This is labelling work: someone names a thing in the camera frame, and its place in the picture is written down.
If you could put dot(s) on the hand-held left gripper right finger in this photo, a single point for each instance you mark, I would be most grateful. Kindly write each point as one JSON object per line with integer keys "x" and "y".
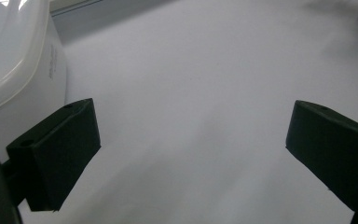
{"x": 332, "y": 149}

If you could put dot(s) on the white plastic container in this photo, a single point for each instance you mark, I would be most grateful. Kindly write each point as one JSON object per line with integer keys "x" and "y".
{"x": 15, "y": 68}

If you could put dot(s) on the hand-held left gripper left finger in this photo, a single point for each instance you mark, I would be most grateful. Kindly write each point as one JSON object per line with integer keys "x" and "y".
{"x": 59, "y": 155}

